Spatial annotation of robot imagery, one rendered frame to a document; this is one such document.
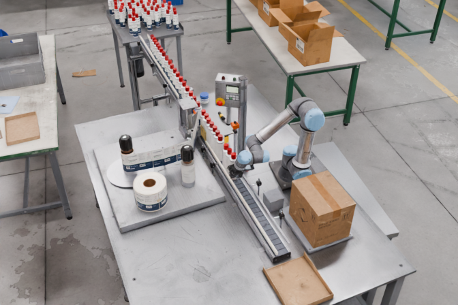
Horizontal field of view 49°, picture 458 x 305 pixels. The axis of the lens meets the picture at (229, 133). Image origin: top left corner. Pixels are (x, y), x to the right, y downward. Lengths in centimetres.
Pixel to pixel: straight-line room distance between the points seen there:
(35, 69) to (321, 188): 271
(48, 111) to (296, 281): 243
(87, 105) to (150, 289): 325
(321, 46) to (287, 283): 251
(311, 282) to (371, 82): 368
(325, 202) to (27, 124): 240
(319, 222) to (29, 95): 273
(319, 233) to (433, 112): 320
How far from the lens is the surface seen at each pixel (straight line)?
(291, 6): 527
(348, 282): 287
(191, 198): 315
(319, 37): 461
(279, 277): 283
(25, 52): 514
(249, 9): 580
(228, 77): 314
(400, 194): 467
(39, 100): 442
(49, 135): 399
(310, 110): 286
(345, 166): 353
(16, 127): 416
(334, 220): 286
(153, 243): 300
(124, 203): 318
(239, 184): 323
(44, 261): 418
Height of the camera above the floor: 310
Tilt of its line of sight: 38 degrees down
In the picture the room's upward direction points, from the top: straight up
